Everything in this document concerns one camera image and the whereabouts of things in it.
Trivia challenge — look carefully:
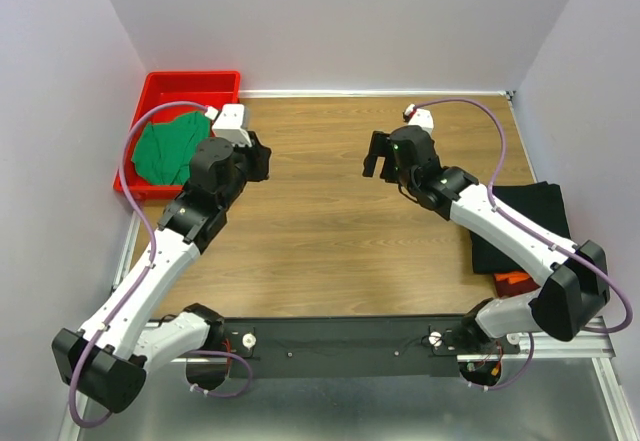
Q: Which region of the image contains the black t shirt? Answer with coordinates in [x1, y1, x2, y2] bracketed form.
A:
[469, 183, 571, 276]

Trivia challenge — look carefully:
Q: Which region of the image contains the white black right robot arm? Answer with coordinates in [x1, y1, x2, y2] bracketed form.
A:
[363, 126, 610, 353]

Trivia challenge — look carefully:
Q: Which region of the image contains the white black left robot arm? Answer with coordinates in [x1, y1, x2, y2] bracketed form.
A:
[52, 131, 271, 413]

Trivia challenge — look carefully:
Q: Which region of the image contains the green crumpled t shirt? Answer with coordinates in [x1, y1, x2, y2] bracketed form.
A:
[132, 111, 210, 186]

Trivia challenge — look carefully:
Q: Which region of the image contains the orange folded t shirt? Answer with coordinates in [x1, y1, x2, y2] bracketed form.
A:
[494, 271, 531, 285]

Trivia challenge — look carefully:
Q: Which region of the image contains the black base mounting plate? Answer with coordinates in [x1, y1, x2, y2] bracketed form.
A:
[224, 314, 496, 379]

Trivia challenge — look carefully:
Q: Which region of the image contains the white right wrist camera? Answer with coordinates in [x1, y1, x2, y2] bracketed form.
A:
[403, 104, 434, 135]

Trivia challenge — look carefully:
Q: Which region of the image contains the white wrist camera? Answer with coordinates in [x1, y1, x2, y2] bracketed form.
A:
[204, 103, 252, 147]
[403, 104, 434, 135]

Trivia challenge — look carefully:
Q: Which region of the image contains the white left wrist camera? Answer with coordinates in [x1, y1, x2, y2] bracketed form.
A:
[204, 103, 252, 147]

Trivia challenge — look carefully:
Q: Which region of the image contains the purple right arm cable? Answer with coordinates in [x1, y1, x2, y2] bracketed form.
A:
[403, 98, 632, 392]

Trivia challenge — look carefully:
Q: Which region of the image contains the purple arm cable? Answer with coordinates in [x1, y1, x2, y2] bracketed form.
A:
[67, 101, 254, 428]
[403, 98, 632, 392]

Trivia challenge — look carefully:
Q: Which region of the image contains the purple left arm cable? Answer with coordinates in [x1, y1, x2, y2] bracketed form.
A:
[67, 101, 254, 428]

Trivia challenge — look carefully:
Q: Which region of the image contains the aluminium frame rail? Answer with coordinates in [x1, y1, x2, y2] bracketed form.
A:
[457, 316, 616, 362]

